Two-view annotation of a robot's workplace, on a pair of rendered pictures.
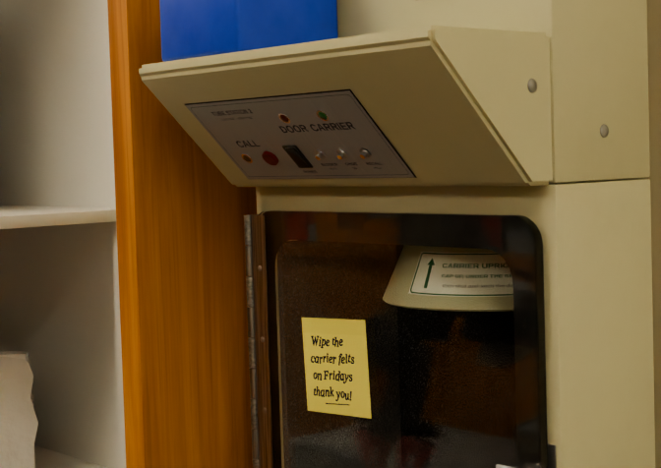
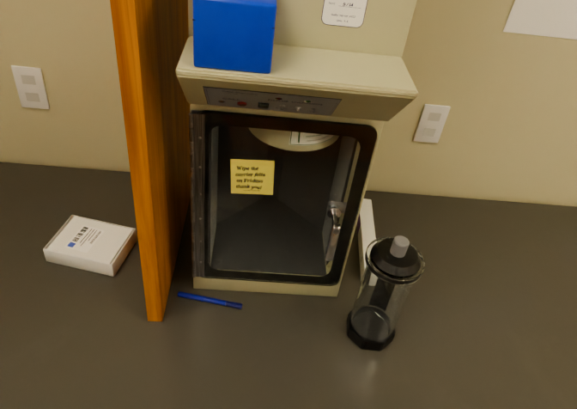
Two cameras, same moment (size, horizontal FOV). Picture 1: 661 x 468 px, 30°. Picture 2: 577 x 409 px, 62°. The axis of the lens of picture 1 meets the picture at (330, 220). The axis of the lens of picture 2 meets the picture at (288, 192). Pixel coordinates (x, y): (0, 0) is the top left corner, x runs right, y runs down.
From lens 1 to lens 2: 0.81 m
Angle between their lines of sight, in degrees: 61
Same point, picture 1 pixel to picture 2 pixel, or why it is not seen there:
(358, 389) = (266, 185)
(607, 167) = not seen: hidden behind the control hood
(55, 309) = not seen: outside the picture
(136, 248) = (147, 150)
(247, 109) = (254, 94)
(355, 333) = (267, 165)
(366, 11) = (288, 22)
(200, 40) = (235, 63)
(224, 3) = (262, 46)
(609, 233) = not seen: hidden behind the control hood
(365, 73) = (361, 98)
